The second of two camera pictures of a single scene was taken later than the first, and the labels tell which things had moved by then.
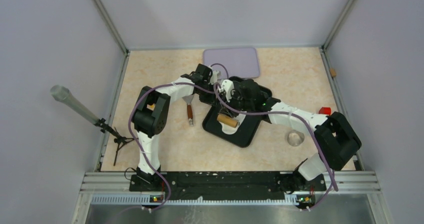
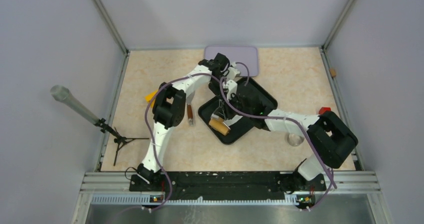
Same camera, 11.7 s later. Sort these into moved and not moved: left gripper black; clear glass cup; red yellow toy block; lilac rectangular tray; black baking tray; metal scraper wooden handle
Moved: black baking tray; left gripper black
Not moved: lilac rectangular tray; metal scraper wooden handle; clear glass cup; red yellow toy block
